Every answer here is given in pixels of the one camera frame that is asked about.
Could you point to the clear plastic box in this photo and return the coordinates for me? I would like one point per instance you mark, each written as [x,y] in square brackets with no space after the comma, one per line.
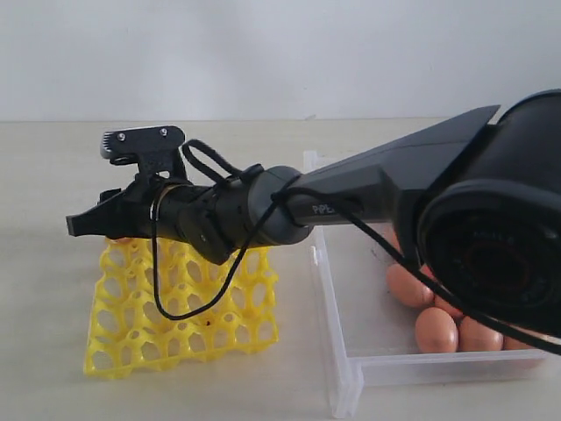
[369,337]

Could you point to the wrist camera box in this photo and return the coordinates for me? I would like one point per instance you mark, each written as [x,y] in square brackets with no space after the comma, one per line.
[154,149]

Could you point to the yellow plastic egg tray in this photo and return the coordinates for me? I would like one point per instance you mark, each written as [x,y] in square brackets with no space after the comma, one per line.
[127,332]

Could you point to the brown egg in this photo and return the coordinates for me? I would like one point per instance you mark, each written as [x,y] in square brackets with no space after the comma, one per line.
[475,337]
[436,331]
[122,240]
[405,288]
[442,304]
[514,344]

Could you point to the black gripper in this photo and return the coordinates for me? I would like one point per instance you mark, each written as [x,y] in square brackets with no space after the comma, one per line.
[123,212]

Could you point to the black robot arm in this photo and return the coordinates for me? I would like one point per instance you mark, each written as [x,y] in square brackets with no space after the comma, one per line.
[475,199]

